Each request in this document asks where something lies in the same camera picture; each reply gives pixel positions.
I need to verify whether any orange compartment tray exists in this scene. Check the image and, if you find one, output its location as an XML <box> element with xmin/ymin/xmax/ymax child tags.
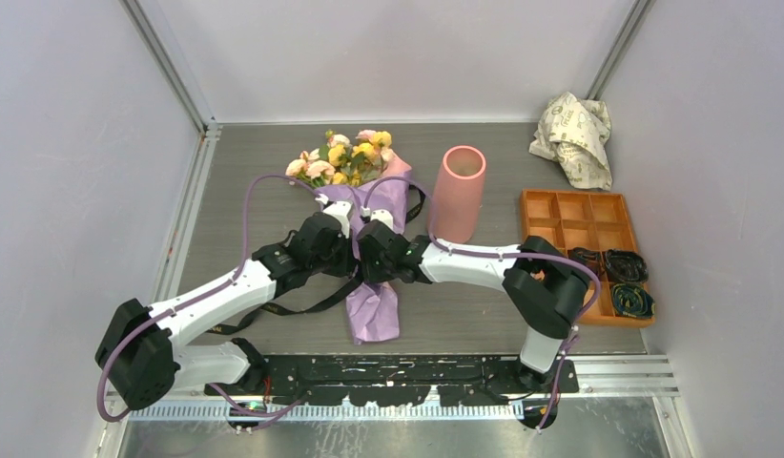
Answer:
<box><xmin>520</xmin><ymin>189</ymin><xmax>655</xmax><ymax>328</ymax></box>

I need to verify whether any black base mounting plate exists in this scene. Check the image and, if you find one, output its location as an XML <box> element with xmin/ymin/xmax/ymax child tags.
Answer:
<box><xmin>222</xmin><ymin>355</ymin><xmax>579</xmax><ymax>407</ymax></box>

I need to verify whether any rolled black ribbon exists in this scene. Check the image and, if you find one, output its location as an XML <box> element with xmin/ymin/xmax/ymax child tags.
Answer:
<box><xmin>603</xmin><ymin>249</ymin><xmax>650</xmax><ymax>284</ymax></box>
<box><xmin>610</xmin><ymin>283</ymin><xmax>655</xmax><ymax>320</ymax></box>
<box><xmin>567</xmin><ymin>247</ymin><xmax>603</xmax><ymax>275</ymax></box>

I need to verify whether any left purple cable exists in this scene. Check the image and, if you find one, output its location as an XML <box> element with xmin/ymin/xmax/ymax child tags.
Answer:
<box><xmin>95</xmin><ymin>175</ymin><xmax>333</xmax><ymax>431</ymax></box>

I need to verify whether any rolled black ribbon front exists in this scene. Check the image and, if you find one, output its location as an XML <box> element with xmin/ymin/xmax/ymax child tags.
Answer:
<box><xmin>610</xmin><ymin>283</ymin><xmax>655</xmax><ymax>320</ymax></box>

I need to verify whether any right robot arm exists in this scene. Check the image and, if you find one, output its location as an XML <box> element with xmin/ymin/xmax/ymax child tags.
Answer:
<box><xmin>357</xmin><ymin>220</ymin><xmax>599</xmax><ymax>392</ymax></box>

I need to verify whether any pink cylindrical vase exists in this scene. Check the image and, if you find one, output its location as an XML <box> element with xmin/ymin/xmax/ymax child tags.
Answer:
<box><xmin>430</xmin><ymin>145</ymin><xmax>486</xmax><ymax>243</ymax></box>

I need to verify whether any rolled black ribbon back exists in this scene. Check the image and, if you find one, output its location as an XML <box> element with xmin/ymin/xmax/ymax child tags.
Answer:
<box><xmin>603</xmin><ymin>249</ymin><xmax>650</xmax><ymax>284</ymax></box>

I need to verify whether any rolled black ribbon left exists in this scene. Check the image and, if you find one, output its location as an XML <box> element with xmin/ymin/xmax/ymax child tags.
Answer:
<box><xmin>567</xmin><ymin>247</ymin><xmax>603</xmax><ymax>275</ymax></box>

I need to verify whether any purple cable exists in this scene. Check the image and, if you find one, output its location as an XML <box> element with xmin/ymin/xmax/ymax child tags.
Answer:
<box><xmin>95</xmin><ymin>175</ymin><xmax>333</xmax><ymax>431</ymax></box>
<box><xmin>360</xmin><ymin>176</ymin><xmax>603</xmax><ymax>431</ymax></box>

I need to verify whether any black ribbon gold lettering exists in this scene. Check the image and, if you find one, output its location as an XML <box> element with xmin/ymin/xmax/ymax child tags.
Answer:
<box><xmin>205</xmin><ymin>188</ymin><xmax>426</xmax><ymax>336</ymax></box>

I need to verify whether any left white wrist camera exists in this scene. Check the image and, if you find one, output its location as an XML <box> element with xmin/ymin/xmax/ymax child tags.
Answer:
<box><xmin>315</xmin><ymin>194</ymin><xmax>353</xmax><ymax>239</ymax></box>

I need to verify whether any crumpled printed paper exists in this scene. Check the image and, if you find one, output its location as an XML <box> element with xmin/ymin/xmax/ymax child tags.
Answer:
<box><xmin>528</xmin><ymin>92</ymin><xmax>612</xmax><ymax>191</ymax></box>

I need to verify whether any purple flower bouquet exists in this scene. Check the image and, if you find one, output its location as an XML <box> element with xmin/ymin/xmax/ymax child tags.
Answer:
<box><xmin>285</xmin><ymin>130</ymin><xmax>412</xmax><ymax>344</ymax></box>

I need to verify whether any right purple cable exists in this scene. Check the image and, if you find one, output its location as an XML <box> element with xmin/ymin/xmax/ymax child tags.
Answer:
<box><xmin>360</xmin><ymin>176</ymin><xmax>603</xmax><ymax>431</ymax></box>

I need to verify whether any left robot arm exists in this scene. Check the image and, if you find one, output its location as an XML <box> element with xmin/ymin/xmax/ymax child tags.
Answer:
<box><xmin>95</xmin><ymin>201</ymin><xmax>355</xmax><ymax>410</ymax></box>

